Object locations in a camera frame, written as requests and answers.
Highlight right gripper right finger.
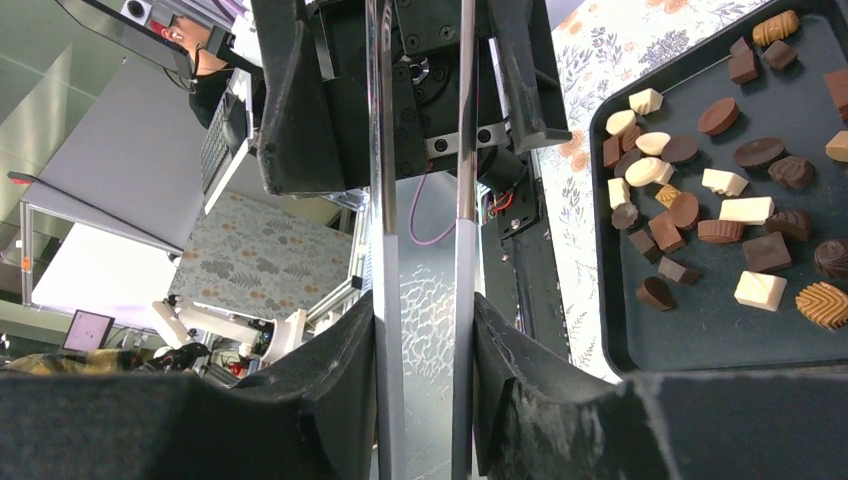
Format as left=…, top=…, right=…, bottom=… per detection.
left=473, top=295, right=847, bottom=479

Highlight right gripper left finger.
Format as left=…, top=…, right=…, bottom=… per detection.
left=1, top=294, right=377, bottom=479

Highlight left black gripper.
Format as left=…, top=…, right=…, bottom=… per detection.
left=252, top=0, right=572, bottom=196

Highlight metal serving tongs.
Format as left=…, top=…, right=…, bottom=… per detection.
left=365, top=0, right=476, bottom=479

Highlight black plastic tray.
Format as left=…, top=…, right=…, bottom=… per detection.
left=590, top=1, right=847, bottom=374

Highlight white oval chocolate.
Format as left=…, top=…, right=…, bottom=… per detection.
left=635, top=132, right=671, bottom=157

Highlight white chocolate piece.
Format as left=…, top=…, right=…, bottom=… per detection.
left=734, top=271, right=787, bottom=312
left=718, top=196, right=775, bottom=225

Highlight dark round chocolate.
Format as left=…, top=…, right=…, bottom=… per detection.
left=697, top=97, right=740, bottom=136

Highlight caramel chocolate piece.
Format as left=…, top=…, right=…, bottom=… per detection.
left=752, top=10, right=800, bottom=46

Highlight floral table mat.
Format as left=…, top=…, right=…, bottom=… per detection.
left=536, top=0, right=760, bottom=383

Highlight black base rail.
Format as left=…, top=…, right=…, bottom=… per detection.
left=478, top=147, right=571, bottom=360

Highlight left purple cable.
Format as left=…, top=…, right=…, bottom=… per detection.
left=408, top=173, right=458, bottom=248

